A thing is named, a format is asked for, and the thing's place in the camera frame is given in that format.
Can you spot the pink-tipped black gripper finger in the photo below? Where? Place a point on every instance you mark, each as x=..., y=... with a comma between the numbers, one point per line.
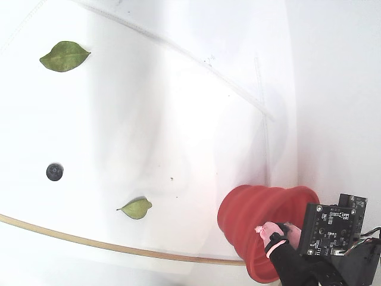
x=285, y=265

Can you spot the stained pink-tipped gripper finger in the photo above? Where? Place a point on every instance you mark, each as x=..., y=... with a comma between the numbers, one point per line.
x=294, y=236

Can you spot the dark blueberry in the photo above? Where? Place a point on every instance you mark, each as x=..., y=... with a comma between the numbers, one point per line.
x=55, y=172

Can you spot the red collapsible silicone cup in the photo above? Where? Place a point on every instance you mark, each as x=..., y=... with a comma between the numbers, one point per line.
x=247, y=208

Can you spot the green leaf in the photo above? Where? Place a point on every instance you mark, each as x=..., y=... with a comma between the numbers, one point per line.
x=136, y=208
x=65, y=56

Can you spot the white paper sheet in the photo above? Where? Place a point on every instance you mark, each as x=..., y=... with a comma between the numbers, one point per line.
x=134, y=119

